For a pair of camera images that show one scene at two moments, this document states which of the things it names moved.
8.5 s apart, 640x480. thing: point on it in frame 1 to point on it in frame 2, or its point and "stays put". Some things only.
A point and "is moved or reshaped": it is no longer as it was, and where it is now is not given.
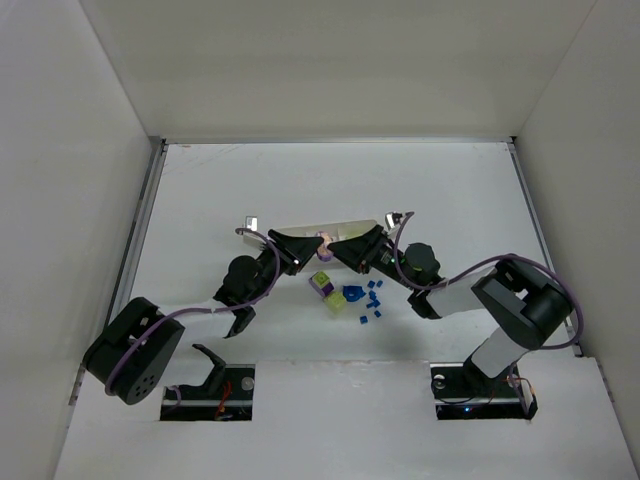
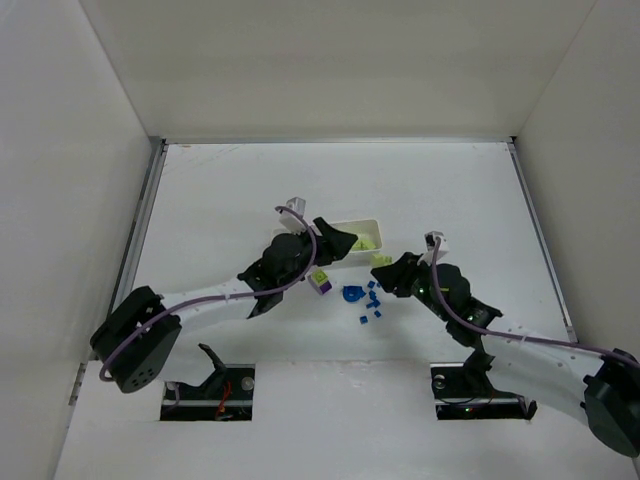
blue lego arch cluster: (353, 293) stays put
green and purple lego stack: (321, 283) stays put
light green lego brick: (335, 301) is moved or reshaped
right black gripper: (371, 248) to (406, 275)
